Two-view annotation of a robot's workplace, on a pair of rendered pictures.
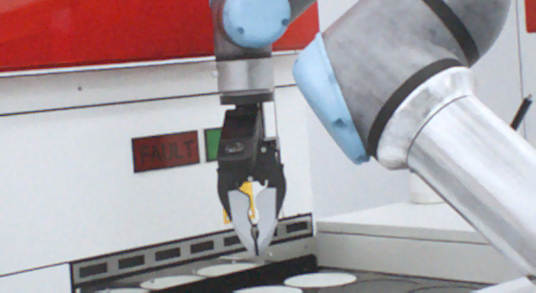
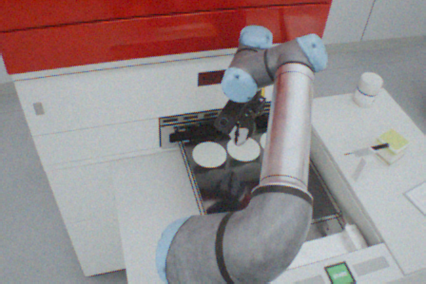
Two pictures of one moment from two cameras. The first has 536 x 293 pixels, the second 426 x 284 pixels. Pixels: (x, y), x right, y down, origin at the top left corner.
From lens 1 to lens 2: 107 cm
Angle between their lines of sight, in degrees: 45
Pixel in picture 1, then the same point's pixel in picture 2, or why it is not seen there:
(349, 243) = not seen: hidden behind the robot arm
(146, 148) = (206, 77)
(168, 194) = (216, 93)
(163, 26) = (218, 35)
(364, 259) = not seen: hidden behind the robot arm
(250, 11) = (230, 88)
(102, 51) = (177, 49)
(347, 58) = (173, 266)
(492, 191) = not seen: outside the picture
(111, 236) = (182, 108)
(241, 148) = (224, 125)
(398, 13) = (204, 265)
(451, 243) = (332, 163)
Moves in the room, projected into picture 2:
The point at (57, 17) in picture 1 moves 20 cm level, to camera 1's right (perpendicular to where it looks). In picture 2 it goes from (150, 36) to (229, 61)
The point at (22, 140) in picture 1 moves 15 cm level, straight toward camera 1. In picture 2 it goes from (136, 76) to (110, 111)
